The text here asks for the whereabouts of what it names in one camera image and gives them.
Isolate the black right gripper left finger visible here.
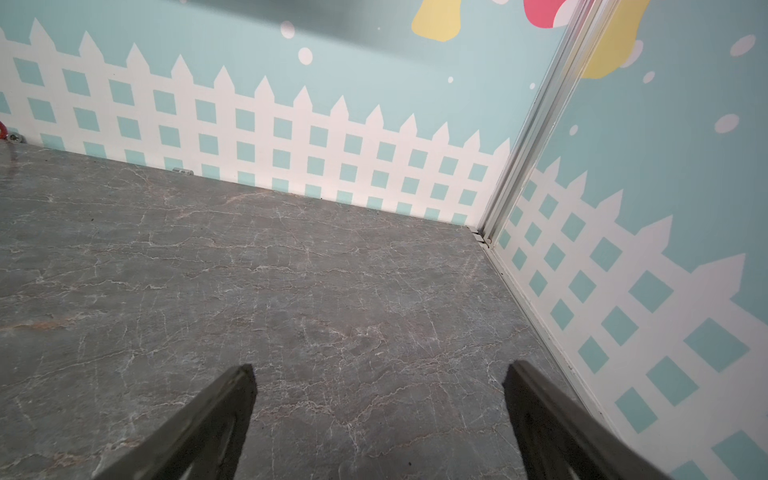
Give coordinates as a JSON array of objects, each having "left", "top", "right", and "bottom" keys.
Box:
[{"left": 97, "top": 364, "right": 258, "bottom": 479}]

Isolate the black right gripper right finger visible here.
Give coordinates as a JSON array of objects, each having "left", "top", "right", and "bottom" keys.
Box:
[{"left": 503, "top": 360, "right": 668, "bottom": 480}]

